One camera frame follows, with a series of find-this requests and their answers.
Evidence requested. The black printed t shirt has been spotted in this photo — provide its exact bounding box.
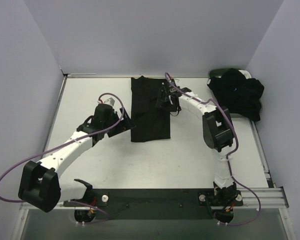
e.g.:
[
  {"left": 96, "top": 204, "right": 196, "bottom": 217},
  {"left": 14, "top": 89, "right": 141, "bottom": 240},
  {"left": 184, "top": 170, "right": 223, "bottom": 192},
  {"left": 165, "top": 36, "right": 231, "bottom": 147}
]
[{"left": 130, "top": 76, "right": 171, "bottom": 143}]

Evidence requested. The dark grey plastic basket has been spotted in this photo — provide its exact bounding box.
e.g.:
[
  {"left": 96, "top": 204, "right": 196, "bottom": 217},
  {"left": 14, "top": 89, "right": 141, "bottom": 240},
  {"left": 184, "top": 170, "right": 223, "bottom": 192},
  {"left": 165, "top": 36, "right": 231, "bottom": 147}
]
[{"left": 206, "top": 67, "right": 253, "bottom": 119}]

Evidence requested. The black t shirt pile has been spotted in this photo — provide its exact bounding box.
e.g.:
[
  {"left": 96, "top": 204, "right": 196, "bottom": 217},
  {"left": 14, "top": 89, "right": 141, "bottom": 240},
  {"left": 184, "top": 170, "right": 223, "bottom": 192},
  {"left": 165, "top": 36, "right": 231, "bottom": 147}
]
[{"left": 207, "top": 67, "right": 265, "bottom": 123}]

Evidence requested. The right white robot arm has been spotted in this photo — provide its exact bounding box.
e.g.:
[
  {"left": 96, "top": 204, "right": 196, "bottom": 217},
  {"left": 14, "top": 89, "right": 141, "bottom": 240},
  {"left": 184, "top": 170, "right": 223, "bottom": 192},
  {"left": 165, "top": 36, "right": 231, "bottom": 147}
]
[{"left": 156, "top": 76, "right": 237, "bottom": 197}]

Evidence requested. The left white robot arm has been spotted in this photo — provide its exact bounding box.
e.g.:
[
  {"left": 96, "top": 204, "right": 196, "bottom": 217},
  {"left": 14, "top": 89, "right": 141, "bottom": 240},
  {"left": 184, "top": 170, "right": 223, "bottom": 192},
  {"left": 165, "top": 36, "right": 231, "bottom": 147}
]
[{"left": 18, "top": 103, "right": 135, "bottom": 213}]

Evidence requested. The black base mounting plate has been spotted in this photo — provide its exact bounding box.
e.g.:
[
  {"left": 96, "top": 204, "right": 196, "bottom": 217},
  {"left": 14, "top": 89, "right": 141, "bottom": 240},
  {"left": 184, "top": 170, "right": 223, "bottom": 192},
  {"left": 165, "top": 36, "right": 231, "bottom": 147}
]
[{"left": 67, "top": 188, "right": 243, "bottom": 222}]

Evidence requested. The white t shirt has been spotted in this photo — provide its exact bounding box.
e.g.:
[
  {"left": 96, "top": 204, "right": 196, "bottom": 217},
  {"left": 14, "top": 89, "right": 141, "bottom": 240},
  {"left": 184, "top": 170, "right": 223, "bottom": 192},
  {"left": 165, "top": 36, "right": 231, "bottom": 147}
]
[{"left": 239, "top": 70, "right": 252, "bottom": 79}]

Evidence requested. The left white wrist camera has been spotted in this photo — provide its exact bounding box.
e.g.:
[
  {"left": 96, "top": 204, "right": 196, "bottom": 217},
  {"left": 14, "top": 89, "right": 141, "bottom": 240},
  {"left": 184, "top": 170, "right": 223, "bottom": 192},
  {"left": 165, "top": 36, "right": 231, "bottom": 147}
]
[{"left": 98, "top": 97, "right": 115, "bottom": 107}]

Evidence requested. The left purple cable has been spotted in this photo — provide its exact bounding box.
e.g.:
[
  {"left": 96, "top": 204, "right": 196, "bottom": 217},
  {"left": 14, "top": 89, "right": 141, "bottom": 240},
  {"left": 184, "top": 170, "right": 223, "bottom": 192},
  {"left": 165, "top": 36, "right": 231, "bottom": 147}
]
[{"left": 0, "top": 92, "right": 126, "bottom": 225}]

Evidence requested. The purple cable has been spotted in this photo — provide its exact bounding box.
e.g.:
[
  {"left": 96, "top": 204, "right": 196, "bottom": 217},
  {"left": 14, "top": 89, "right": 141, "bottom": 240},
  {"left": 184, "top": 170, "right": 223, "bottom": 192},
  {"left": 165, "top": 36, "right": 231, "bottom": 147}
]
[
  {"left": 164, "top": 72, "right": 263, "bottom": 226},
  {"left": 0, "top": 92, "right": 126, "bottom": 225}
]

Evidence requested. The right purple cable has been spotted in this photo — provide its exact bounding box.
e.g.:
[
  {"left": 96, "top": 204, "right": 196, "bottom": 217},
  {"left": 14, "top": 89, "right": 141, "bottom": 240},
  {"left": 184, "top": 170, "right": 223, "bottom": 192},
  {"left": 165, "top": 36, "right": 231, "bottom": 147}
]
[{"left": 164, "top": 72, "right": 263, "bottom": 226}]

